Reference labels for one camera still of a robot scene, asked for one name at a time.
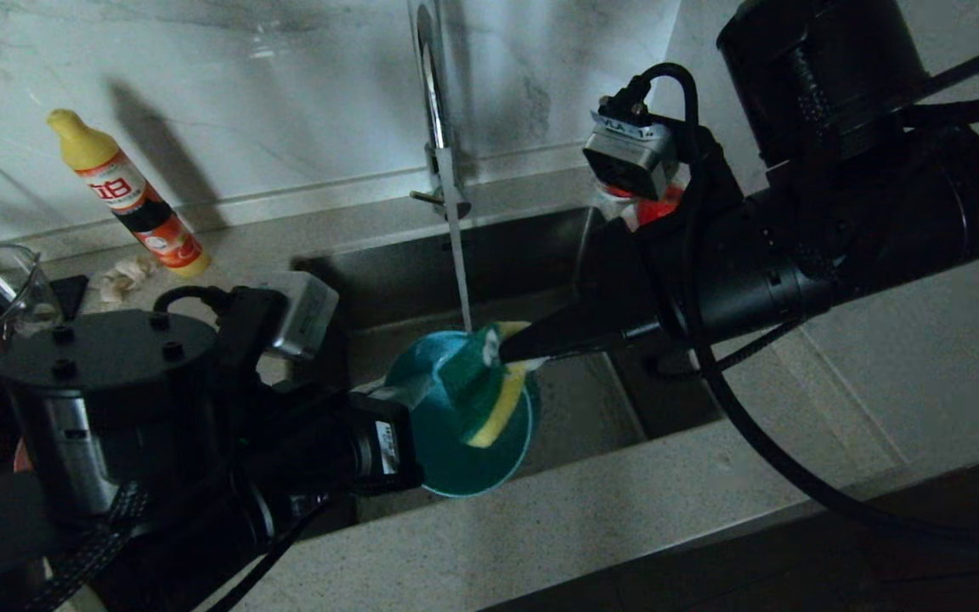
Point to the yellow sponge green backing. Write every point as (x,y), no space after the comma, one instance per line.
(489,399)

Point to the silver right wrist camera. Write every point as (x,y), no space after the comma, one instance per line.
(630,157)

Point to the chrome faucet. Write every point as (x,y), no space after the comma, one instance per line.
(436,110)

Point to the black induction cooktop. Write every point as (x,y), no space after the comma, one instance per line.
(69,293)

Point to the orange-red tomato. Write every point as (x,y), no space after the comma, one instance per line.
(617,191)

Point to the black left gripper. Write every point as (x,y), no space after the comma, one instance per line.
(328,450)

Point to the yellow dish soap bottle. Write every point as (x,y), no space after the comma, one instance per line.
(128,204)

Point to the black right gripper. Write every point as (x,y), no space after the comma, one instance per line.
(659,255)

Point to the red apple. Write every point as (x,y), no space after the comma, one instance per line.
(655,208)

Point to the crumpled beige tissue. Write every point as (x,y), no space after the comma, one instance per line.
(124,276)

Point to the stainless steel sink basin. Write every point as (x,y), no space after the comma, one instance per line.
(523,255)

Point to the teal bowl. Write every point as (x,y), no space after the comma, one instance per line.
(447,459)

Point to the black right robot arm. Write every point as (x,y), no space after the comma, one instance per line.
(863,195)

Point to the clear glass pot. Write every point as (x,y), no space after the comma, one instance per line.
(26,289)

